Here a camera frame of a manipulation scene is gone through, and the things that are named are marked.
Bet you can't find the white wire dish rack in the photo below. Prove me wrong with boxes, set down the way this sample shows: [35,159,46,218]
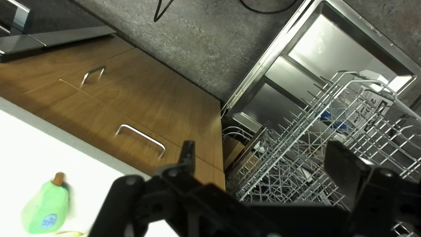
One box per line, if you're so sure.
[221,70,421,237]

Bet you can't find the black cable on floor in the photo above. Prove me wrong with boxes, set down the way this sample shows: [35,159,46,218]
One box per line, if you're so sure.
[153,0,304,22]

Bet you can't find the lower silver drawer handle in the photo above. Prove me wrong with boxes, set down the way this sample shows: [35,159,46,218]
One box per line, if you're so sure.
[114,124,167,159]

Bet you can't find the open stainless dishwasher door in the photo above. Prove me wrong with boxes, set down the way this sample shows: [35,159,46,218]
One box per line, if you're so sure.
[222,0,420,132]

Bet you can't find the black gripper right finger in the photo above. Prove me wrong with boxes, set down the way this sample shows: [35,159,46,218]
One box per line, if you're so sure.
[324,141,371,203]

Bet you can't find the upper silver drawer handle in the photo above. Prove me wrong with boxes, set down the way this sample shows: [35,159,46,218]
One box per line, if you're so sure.
[80,66,107,85]

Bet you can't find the green toy pear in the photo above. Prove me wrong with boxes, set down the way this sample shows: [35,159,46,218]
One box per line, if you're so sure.
[21,172,70,234]

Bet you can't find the wooden kitchen cabinet front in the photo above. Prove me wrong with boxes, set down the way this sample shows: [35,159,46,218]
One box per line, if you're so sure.
[0,35,225,187]

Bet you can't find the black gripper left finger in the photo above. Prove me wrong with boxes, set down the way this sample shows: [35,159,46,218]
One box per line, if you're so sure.
[154,139,195,178]

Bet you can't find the silver drawer handle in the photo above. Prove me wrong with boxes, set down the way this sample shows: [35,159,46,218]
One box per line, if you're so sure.
[80,66,107,85]
[114,124,167,159]

